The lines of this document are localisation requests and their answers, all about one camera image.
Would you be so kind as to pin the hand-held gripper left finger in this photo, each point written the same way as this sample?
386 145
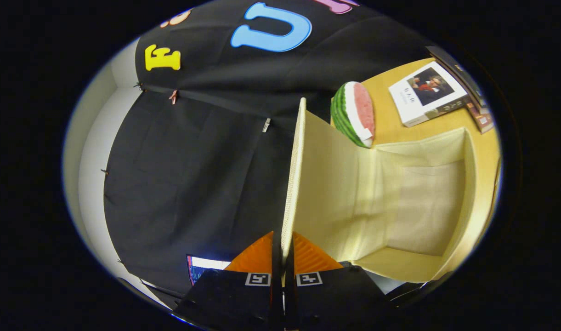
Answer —
276 276

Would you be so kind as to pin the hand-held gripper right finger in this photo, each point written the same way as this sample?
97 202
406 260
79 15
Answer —
289 285

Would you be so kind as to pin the beige fabric storage box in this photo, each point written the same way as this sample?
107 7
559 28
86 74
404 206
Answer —
335 193

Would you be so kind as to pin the computer monitor screen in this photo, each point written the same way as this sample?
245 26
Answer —
206 266

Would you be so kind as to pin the black backdrop cloth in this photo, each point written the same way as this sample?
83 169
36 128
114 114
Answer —
193 174

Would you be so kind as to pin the white clip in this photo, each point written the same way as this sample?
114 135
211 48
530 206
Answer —
266 125

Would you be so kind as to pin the watermelon slice plush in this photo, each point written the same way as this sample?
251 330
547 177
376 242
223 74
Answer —
354 110

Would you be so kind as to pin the red clip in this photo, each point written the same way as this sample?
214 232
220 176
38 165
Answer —
173 96

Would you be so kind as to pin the white portrait cover book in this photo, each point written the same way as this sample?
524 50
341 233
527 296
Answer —
409 99

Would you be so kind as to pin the reddish cover book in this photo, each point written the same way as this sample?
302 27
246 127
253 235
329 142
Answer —
481 118

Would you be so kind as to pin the black cover book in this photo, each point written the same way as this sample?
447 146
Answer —
459 73

